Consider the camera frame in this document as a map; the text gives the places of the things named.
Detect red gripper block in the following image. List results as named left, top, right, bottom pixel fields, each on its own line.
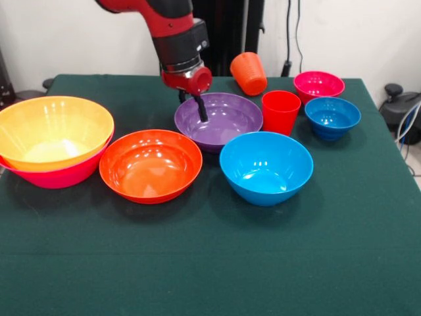
left=161, top=65, right=213, bottom=123

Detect purple bowl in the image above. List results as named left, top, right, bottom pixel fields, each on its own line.
left=174, top=92, right=264, bottom=154

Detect orange cup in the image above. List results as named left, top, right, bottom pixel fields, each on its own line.
left=230, top=51, right=268, bottom=97

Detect red-orange bowl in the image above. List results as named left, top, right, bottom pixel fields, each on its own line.
left=99, top=129, right=203, bottom=205

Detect red cup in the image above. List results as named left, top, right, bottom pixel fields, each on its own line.
left=261, top=90, right=302, bottom=137

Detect light blue bowl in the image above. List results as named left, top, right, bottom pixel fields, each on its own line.
left=219, top=131, right=314, bottom=207

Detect small dark blue bowl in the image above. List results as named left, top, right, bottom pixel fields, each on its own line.
left=304, top=96, right=362, bottom=142

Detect large pink bowl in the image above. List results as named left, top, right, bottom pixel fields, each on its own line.
left=0, top=126, right=115, bottom=190

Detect large orange bowl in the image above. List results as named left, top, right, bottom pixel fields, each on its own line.
left=0, top=95, right=115, bottom=172

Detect small pink bowl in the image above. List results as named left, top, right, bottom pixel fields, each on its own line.
left=293, top=70, right=346, bottom=105

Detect dark green table cloth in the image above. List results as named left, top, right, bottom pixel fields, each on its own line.
left=0, top=74, right=421, bottom=316

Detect black office chair base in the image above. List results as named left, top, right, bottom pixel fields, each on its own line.
left=12, top=78, right=55, bottom=99
left=378, top=84, right=421, bottom=145

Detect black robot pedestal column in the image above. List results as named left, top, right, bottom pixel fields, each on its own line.
left=192, top=0, right=266, bottom=77

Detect black hanging cable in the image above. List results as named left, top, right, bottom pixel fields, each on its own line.
left=282, top=0, right=305, bottom=78

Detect blue cable bundle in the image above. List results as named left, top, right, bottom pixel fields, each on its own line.
left=394, top=101, right=421, bottom=147

